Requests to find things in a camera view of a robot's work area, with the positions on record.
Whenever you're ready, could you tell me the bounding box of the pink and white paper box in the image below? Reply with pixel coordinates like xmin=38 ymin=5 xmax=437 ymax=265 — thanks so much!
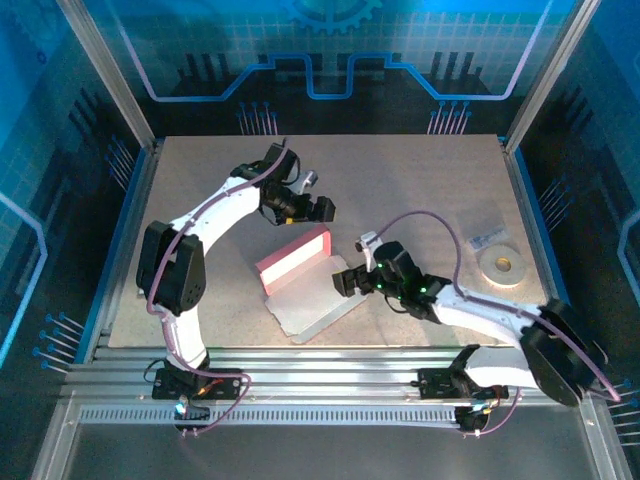
xmin=254 ymin=223 xmax=369 ymax=345

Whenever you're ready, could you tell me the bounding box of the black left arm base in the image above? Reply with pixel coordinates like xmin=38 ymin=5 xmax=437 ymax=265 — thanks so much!
xmin=151 ymin=367 xmax=251 ymax=401

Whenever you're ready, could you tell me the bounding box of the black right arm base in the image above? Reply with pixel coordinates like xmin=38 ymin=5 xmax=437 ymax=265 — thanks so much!
xmin=417 ymin=367 xmax=509 ymax=401

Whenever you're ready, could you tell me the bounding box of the black controller box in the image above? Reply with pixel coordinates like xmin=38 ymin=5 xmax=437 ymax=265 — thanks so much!
xmin=173 ymin=394 xmax=211 ymax=421
xmin=455 ymin=405 xmax=490 ymax=434

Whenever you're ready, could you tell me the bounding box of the small clear plastic bag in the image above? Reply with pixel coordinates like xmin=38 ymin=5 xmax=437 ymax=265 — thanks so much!
xmin=467 ymin=227 xmax=509 ymax=251

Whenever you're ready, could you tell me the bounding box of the white tape roll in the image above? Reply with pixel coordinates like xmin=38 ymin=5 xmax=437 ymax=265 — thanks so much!
xmin=478 ymin=243 xmax=526 ymax=287

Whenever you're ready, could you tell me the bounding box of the blue table edge strip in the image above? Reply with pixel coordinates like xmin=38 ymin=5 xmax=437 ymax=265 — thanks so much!
xmin=513 ymin=144 xmax=592 ymax=362
xmin=74 ymin=144 xmax=152 ymax=362

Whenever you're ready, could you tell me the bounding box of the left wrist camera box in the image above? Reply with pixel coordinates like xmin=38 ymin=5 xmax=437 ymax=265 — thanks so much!
xmin=293 ymin=168 xmax=320 ymax=195

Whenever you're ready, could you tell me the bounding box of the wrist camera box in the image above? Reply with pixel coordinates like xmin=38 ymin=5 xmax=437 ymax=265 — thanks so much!
xmin=293 ymin=168 xmax=320 ymax=195
xmin=353 ymin=230 xmax=384 ymax=269

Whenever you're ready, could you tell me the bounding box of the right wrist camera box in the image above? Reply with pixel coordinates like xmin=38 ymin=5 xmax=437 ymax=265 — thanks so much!
xmin=353 ymin=230 xmax=384 ymax=269

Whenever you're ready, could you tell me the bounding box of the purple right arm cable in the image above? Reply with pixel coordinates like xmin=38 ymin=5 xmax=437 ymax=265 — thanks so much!
xmin=373 ymin=211 xmax=622 ymax=436

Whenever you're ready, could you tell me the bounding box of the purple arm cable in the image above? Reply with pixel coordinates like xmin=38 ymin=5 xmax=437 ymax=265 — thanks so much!
xmin=146 ymin=139 xmax=251 ymax=437
xmin=373 ymin=211 xmax=622 ymax=436

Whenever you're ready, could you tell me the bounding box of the aluminium cross rail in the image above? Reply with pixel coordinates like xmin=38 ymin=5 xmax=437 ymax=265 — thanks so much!
xmin=62 ymin=344 xmax=604 ymax=401

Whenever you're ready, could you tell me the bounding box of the slotted grey cable duct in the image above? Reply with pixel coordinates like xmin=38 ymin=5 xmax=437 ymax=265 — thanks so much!
xmin=78 ymin=404 xmax=464 ymax=427

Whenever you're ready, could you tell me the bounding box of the aluminium side rail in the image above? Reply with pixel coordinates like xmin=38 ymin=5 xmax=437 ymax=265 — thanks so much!
xmin=501 ymin=139 xmax=569 ymax=349
xmin=94 ymin=139 xmax=166 ymax=351

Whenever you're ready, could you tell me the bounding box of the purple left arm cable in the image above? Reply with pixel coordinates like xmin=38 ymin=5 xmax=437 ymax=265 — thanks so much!
xmin=146 ymin=139 xmax=251 ymax=437

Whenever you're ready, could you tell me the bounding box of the aluminium frame post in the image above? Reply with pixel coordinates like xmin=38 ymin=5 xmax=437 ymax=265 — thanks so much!
xmin=54 ymin=0 xmax=157 ymax=151
xmin=504 ymin=0 xmax=604 ymax=151

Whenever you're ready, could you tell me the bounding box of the aluminium lower frame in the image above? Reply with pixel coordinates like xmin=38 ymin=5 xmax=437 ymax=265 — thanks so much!
xmin=29 ymin=394 xmax=634 ymax=480

